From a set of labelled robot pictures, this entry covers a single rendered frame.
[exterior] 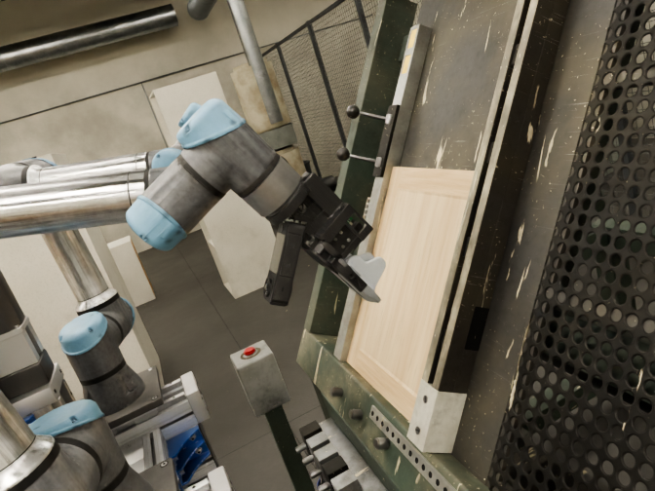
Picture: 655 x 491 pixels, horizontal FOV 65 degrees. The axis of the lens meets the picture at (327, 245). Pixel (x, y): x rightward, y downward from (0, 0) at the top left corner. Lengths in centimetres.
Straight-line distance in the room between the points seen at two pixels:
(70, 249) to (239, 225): 363
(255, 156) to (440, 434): 68
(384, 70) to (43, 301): 252
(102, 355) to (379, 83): 112
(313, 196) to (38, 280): 292
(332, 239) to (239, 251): 440
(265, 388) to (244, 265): 351
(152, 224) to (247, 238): 442
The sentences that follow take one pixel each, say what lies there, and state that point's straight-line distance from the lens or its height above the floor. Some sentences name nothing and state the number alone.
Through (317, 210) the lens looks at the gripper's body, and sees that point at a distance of 70.
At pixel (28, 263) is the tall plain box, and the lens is 349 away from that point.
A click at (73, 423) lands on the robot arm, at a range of 94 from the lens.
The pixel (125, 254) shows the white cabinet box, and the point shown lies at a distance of 616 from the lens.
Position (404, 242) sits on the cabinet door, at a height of 121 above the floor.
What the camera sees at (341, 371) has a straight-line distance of 147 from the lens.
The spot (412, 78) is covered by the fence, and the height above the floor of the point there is 157.
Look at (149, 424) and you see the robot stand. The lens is 149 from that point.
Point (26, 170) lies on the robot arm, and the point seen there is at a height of 165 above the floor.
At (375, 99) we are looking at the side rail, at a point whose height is 154.
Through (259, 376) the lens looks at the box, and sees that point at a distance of 165.
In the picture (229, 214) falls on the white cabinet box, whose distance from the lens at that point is 501.
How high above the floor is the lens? 162
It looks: 16 degrees down
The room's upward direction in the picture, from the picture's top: 18 degrees counter-clockwise
